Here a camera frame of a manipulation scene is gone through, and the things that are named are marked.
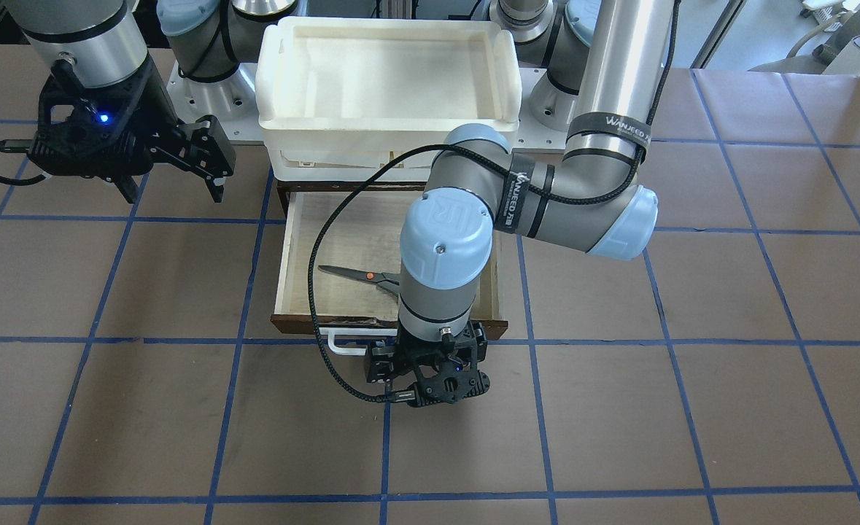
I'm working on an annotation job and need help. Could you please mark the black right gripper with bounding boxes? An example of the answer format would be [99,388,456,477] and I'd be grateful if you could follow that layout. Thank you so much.
[27,55,236,205]

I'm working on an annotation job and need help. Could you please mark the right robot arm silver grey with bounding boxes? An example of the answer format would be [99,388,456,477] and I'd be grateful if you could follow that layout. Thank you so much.
[0,1,309,203]

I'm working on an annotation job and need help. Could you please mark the wooden drawer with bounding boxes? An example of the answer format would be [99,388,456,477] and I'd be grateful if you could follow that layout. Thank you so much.
[271,190,509,340]

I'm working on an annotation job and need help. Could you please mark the white foam tray box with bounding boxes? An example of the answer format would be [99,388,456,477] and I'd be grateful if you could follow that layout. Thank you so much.
[255,17,522,184]

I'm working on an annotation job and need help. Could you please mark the grey orange handled scissors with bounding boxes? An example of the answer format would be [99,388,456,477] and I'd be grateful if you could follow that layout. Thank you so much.
[317,265,400,297]

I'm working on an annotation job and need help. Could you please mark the white metal drawer handle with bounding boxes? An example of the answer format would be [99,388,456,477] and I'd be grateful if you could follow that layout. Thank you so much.
[324,327,372,357]

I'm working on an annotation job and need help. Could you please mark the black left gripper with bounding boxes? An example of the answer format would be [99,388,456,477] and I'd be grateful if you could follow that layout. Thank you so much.
[365,322,490,408]

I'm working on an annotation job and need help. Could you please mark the grey chair in background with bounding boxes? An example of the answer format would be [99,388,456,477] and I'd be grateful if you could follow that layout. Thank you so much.
[752,7,860,77]

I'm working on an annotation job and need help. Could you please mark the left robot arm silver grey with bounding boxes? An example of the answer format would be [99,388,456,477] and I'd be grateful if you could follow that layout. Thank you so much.
[367,1,679,408]

